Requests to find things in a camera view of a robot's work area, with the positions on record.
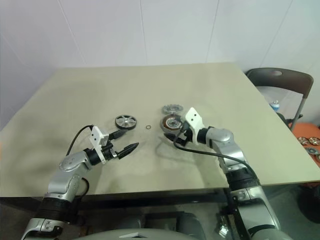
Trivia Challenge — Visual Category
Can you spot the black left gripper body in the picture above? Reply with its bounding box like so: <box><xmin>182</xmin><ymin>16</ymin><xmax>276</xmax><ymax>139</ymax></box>
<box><xmin>101</xmin><ymin>133</ymin><xmax>125</xmax><ymax>161</ymax></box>

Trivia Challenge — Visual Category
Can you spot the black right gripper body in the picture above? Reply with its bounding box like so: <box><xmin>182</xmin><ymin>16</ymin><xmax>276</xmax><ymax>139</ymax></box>
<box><xmin>174</xmin><ymin>122</ymin><xmax>195</xmax><ymax>147</ymax></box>

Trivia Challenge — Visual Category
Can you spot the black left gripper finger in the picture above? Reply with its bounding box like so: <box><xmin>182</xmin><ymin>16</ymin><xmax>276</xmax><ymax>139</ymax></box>
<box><xmin>111</xmin><ymin>129</ymin><xmax>129</xmax><ymax>140</ymax></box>
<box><xmin>118</xmin><ymin>142</ymin><xmax>140</xmax><ymax>160</ymax></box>

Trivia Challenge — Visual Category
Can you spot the copper-coloured round gear assembly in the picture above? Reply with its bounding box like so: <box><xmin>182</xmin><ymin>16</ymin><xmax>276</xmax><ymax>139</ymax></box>
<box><xmin>159</xmin><ymin>115</ymin><xmax>185</xmax><ymax>134</ymax></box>

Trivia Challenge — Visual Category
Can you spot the round black metal fan part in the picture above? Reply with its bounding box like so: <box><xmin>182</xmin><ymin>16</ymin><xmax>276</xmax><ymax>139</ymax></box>
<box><xmin>114</xmin><ymin>113</ymin><xmax>138</xmax><ymax>131</ymax></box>

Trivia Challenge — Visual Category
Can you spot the grey toothed gear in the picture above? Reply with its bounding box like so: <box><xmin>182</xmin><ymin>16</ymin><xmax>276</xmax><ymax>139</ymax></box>
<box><xmin>162</xmin><ymin>104</ymin><xmax>183</xmax><ymax>116</ymax></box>

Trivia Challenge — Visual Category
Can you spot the silver robot torso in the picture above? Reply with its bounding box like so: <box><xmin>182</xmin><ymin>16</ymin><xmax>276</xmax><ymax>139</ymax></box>
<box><xmin>84</xmin><ymin>223</ymin><xmax>208</xmax><ymax>240</ymax></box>

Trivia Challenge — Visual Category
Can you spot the dark rounded shape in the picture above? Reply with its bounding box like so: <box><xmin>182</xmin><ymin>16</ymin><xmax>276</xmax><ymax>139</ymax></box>
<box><xmin>174</xmin><ymin>212</ymin><xmax>207</xmax><ymax>240</ymax></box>

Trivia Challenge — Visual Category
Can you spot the crumpled silver foil piece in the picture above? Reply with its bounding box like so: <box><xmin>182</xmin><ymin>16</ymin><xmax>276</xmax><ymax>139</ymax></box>
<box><xmin>219</xmin><ymin>216</ymin><xmax>235</xmax><ymax>236</ymax></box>

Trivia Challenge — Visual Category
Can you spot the dark grey folding chair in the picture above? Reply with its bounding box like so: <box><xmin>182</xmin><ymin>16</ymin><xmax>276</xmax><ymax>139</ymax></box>
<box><xmin>244</xmin><ymin>67</ymin><xmax>315</xmax><ymax>132</ymax></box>

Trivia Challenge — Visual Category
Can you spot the orange container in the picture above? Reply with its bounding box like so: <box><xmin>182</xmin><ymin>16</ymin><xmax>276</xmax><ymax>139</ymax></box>
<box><xmin>289</xmin><ymin>121</ymin><xmax>320</xmax><ymax>141</ymax></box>

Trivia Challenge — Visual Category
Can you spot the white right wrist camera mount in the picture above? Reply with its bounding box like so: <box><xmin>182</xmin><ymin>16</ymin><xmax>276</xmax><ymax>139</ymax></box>
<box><xmin>184</xmin><ymin>107</ymin><xmax>205</xmax><ymax>146</ymax></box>

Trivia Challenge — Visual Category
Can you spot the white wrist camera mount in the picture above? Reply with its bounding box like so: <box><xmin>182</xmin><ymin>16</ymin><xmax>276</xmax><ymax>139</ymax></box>
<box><xmin>184</xmin><ymin>107</ymin><xmax>205</xmax><ymax>146</ymax></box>
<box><xmin>89</xmin><ymin>126</ymin><xmax>110</xmax><ymax>165</ymax></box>

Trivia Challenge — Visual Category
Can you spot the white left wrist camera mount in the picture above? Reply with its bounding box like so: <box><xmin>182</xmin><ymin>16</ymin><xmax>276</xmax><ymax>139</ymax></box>
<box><xmin>89</xmin><ymin>126</ymin><xmax>110</xmax><ymax>165</ymax></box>

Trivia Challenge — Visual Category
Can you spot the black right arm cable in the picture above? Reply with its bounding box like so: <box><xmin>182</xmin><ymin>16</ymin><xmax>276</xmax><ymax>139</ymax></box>
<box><xmin>172</xmin><ymin>121</ymin><xmax>262</xmax><ymax>191</ymax></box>

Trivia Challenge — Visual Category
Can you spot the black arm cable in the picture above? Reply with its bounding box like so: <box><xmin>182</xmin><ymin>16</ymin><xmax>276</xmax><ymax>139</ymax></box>
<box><xmin>66</xmin><ymin>124</ymin><xmax>95</xmax><ymax>157</ymax></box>
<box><xmin>172</xmin><ymin>121</ymin><xmax>262</xmax><ymax>191</ymax></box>

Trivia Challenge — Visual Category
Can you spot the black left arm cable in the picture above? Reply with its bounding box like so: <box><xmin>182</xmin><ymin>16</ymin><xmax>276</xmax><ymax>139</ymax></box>
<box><xmin>66</xmin><ymin>124</ymin><xmax>95</xmax><ymax>157</ymax></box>

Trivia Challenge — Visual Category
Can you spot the dark table frame crossbar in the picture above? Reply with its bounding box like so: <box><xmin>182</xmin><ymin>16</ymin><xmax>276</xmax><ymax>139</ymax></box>
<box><xmin>79</xmin><ymin>188</ymin><xmax>227</xmax><ymax>204</ymax></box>

